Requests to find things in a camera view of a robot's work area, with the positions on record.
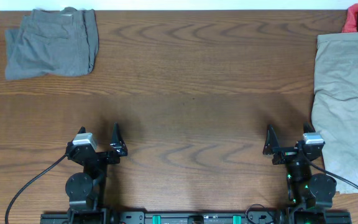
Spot right black cable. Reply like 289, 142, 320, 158
300, 149, 358, 224

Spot khaki beige shorts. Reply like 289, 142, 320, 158
311, 32, 358, 185

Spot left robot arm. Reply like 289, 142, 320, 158
65, 123, 127, 223

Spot black cable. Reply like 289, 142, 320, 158
300, 149, 358, 224
4, 154, 70, 224

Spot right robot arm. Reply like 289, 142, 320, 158
263, 124, 337, 223

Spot red cloth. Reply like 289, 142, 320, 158
342, 3, 358, 33

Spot left black cable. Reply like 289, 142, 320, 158
4, 154, 70, 224

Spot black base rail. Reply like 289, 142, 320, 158
40, 207, 352, 224

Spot folded grey shorts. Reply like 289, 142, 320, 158
4, 7, 99, 80

